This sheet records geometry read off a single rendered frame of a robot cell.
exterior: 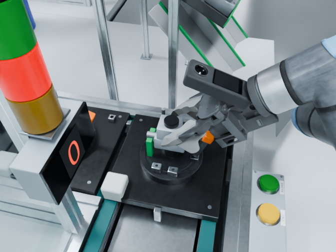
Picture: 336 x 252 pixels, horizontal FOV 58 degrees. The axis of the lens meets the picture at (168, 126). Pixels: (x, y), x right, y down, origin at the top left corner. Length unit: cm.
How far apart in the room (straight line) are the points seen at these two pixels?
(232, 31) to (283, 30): 227
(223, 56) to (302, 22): 264
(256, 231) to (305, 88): 30
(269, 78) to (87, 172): 42
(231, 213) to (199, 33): 47
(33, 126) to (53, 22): 114
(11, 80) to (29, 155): 10
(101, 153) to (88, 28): 78
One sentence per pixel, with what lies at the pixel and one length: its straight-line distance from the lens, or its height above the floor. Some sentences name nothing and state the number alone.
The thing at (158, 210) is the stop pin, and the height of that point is 97.
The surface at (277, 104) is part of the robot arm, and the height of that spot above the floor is 121.
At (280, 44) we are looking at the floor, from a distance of 304.
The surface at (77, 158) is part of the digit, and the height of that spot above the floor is 119.
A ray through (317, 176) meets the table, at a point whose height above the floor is 86.
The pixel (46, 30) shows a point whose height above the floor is 86.
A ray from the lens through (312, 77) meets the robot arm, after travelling 47.
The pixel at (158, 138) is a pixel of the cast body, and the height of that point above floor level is 106.
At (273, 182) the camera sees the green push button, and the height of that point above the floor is 97.
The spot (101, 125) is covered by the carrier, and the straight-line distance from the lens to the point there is 77.
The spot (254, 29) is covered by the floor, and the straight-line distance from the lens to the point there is 320.
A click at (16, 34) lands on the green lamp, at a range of 30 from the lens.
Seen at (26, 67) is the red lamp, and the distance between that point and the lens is 32.
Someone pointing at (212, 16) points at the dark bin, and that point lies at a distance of 68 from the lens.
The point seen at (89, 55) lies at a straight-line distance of 122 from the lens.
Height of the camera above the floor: 152
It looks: 47 degrees down
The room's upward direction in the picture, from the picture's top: straight up
